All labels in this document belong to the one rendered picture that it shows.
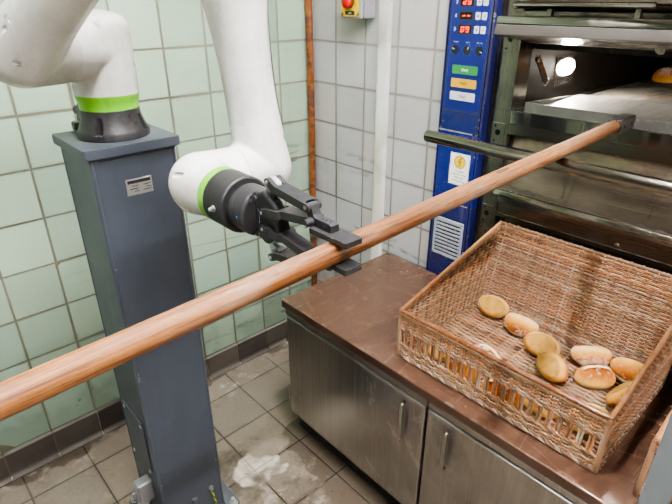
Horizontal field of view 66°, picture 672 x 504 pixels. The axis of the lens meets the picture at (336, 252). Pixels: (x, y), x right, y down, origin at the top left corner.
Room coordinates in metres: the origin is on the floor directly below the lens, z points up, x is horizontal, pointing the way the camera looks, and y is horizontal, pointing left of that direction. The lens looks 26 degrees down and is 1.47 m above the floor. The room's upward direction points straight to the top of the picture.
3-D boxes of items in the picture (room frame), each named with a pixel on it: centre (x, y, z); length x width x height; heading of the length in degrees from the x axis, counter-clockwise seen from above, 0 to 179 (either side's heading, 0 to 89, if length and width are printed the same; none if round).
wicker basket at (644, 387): (1.12, -0.52, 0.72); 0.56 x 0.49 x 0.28; 43
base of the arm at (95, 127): (1.17, 0.52, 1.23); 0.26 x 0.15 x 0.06; 42
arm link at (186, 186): (0.85, 0.22, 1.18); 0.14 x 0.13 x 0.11; 43
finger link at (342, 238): (0.61, 0.00, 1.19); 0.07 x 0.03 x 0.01; 43
